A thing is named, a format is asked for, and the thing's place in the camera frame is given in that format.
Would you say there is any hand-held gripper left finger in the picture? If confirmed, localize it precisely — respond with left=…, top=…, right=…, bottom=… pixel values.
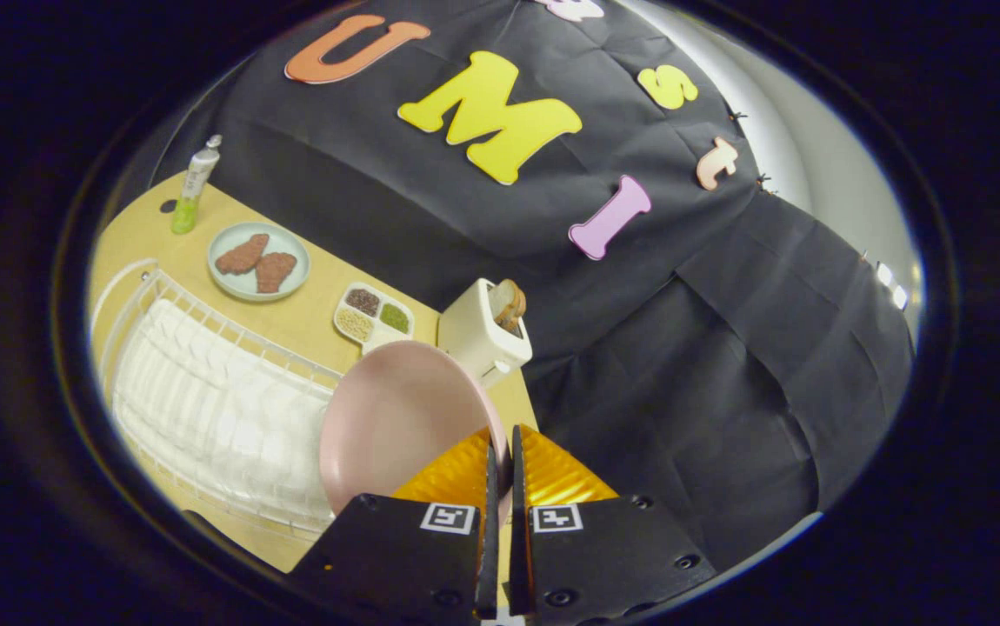
left=285, top=426, right=501, bottom=626

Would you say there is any light teal plate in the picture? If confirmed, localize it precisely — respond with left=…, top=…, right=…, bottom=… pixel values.
left=207, top=222, right=311, bottom=303

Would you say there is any green dish soap bottle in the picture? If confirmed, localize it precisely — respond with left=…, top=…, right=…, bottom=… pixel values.
left=171, top=134, right=223, bottom=236

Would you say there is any white divided spice dish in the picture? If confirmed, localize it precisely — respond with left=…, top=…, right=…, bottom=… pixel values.
left=332, top=281, right=416, bottom=356

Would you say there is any pink plate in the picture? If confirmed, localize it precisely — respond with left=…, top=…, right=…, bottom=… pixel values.
left=319, top=340, right=514, bottom=523

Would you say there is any white wire dish rack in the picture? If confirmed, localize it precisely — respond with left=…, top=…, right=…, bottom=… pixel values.
left=90, top=258, right=353, bottom=544

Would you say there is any black backdrop cloth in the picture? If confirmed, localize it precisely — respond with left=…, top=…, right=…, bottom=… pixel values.
left=152, top=0, right=917, bottom=575

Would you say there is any brown meat piece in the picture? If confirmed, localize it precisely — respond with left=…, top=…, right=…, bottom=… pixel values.
left=255, top=252, right=298, bottom=294
left=215, top=233, right=270, bottom=276

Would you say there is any cream toaster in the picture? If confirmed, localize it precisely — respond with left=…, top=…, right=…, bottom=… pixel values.
left=437, top=278, right=534, bottom=390

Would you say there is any brown toast slice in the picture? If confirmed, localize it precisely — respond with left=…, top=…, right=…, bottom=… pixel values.
left=489, top=278, right=528, bottom=336

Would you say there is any ceiling light panel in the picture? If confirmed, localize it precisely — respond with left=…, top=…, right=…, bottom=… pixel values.
left=872, top=259, right=911, bottom=312

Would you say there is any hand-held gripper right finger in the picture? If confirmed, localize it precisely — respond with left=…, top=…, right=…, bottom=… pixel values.
left=507, top=423, right=718, bottom=626

